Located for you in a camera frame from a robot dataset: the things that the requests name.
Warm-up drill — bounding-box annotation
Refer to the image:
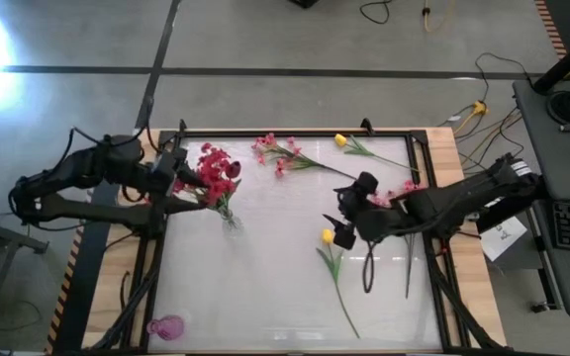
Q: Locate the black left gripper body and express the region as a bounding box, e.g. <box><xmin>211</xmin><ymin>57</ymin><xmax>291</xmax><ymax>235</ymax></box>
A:
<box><xmin>149</xmin><ymin>146</ymin><xmax>190</xmax><ymax>198</ymax></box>

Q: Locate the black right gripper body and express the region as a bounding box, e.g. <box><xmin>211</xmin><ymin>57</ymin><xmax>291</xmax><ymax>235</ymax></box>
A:
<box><xmin>333</xmin><ymin>171</ymin><xmax>380</xmax><ymax>251</ymax></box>

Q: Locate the yellow tulip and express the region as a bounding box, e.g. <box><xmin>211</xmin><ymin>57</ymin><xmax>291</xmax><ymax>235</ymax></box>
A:
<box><xmin>314</xmin><ymin>227</ymin><xmax>361</xmax><ymax>340</ymax></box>
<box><xmin>332</xmin><ymin>133</ymin><xmax>418</xmax><ymax>173</ymax></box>

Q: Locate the clear glass vase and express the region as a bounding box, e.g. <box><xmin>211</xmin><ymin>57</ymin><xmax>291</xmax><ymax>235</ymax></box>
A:
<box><xmin>220</xmin><ymin>207</ymin><xmax>245</xmax><ymax>238</ymax></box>

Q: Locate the pink flower spray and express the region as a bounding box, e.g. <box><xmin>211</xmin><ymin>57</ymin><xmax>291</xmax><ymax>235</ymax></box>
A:
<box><xmin>369</xmin><ymin>180</ymin><xmax>428</xmax><ymax>301</ymax></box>
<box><xmin>250</xmin><ymin>132</ymin><xmax>359</xmax><ymax>182</ymax></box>

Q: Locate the purple glass vase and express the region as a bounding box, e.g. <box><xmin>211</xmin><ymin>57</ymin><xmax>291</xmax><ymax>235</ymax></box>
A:
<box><xmin>145</xmin><ymin>314</ymin><xmax>186</xmax><ymax>342</ymax></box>

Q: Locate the white table mat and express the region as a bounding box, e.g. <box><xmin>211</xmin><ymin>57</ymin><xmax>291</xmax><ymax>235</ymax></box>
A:
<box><xmin>148</xmin><ymin>136</ymin><xmax>444</xmax><ymax>353</ymax></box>

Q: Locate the white paper box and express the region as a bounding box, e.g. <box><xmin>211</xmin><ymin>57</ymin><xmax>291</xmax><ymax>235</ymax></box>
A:
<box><xmin>480</xmin><ymin>216</ymin><xmax>528</xmax><ymax>263</ymax></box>

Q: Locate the grey metal stand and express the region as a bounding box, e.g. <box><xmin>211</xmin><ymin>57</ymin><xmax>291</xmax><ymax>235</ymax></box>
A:
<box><xmin>0</xmin><ymin>197</ymin><xmax>51</xmax><ymax>347</ymax></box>

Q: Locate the black desk leg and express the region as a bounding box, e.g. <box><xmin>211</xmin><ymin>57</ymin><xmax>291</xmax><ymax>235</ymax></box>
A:
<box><xmin>530</xmin><ymin>236</ymin><xmax>563</xmax><ymax>313</ymax></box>

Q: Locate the grey desk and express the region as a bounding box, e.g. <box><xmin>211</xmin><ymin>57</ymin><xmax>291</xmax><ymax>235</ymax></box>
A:
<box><xmin>512</xmin><ymin>78</ymin><xmax>570</xmax><ymax>320</ymax></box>

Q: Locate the black monitor pole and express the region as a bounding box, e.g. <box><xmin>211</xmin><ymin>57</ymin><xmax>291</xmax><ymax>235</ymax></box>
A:
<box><xmin>531</xmin><ymin>24</ymin><xmax>570</xmax><ymax>95</ymax></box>

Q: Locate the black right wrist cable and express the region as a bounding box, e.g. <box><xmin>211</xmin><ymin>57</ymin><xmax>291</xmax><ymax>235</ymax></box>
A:
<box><xmin>361</xmin><ymin>239</ymin><xmax>377</xmax><ymax>295</ymax></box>

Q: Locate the black aluminium table frame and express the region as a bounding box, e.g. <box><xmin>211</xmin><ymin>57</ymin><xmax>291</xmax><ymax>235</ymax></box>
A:
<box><xmin>139</xmin><ymin>129</ymin><xmax>467</xmax><ymax>355</ymax></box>

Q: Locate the black cable bundle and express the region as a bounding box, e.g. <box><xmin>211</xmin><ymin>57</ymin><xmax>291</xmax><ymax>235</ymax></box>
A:
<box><xmin>416</xmin><ymin>236</ymin><xmax>507</xmax><ymax>351</ymax></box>
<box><xmin>91</xmin><ymin>236</ymin><xmax>160</xmax><ymax>351</ymax></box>

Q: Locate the yellow floor cable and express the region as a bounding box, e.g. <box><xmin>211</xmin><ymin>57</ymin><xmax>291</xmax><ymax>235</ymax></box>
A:
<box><xmin>422</xmin><ymin>0</ymin><xmax>457</xmax><ymax>34</ymax></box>
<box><xmin>452</xmin><ymin>108</ymin><xmax>523</xmax><ymax>164</ymax></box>

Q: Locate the black floor cable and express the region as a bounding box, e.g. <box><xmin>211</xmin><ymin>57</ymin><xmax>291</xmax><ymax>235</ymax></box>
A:
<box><xmin>457</xmin><ymin>111</ymin><xmax>526</xmax><ymax>174</ymax></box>
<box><xmin>358</xmin><ymin>0</ymin><xmax>395</xmax><ymax>26</ymax></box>
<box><xmin>473</xmin><ymin>51</ymin><xmax>533</xmax><ymax>103</ymax></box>

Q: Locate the black coiled cable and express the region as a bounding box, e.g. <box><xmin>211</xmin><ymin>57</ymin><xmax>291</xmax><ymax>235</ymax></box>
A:
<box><xmin>545</xmin><ymin>87</ymin><xmax>570</xmax><ymax>128</ymax></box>

